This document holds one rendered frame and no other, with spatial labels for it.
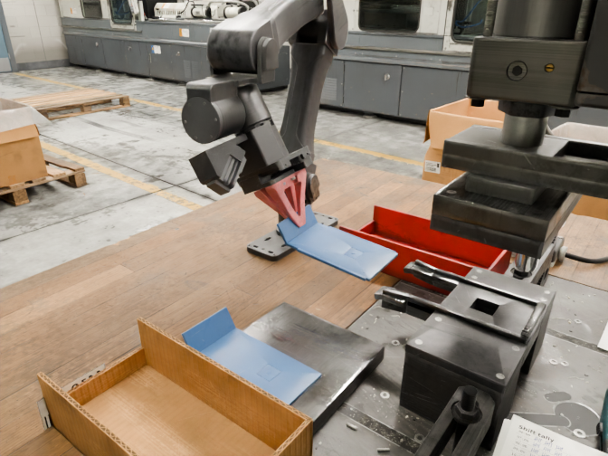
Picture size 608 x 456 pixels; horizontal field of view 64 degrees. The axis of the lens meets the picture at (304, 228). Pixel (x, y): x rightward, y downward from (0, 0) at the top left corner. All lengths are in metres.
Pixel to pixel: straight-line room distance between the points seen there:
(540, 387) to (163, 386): 0.43
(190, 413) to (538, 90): 0.45
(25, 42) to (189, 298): 11.12
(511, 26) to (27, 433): 0.60
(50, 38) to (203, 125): 11.35
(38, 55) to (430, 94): 8.52
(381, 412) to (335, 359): 0.08
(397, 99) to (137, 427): 5.40
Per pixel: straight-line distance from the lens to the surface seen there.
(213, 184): 0.62
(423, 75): 5.59
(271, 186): 0.65
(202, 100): 0.60
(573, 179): 0.46
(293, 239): 0.68
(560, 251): 0.92
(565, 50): 0.44
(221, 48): 0.66
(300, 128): 0.83
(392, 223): 0.89
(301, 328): 0.63
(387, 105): 5.85
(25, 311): 0.80
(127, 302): 0.76
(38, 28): 11.85
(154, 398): 0.59
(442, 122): 2.92
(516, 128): 0.48
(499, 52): 0.45
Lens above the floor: 1.30
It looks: 25 degrees down
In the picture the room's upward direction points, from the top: straight up
